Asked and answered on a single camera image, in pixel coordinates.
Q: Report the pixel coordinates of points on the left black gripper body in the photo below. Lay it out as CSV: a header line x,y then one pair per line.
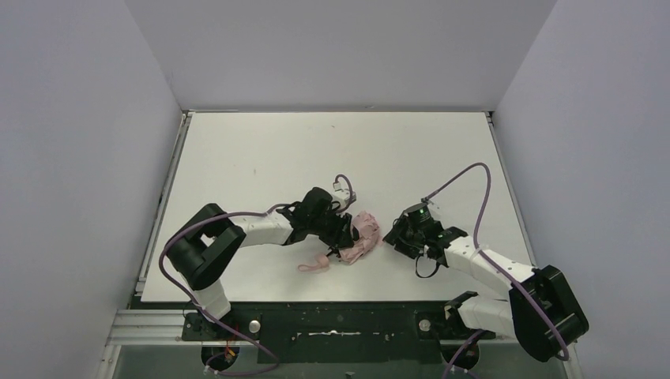
x,y
340,230

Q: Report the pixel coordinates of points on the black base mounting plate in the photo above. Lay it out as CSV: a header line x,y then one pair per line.
x,y
344,350

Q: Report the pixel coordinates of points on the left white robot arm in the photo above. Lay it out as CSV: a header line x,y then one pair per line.
x,y
203,248

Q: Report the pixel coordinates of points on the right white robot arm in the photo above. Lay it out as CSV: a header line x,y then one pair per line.
x,y
534,306

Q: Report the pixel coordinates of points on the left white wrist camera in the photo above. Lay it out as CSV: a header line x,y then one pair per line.
x,y
342,199

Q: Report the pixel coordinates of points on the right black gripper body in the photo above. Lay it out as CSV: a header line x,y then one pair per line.
x,y
400,236

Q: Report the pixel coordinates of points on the pink and black folding umbrella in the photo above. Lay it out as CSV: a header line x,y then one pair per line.
x,y
370,236

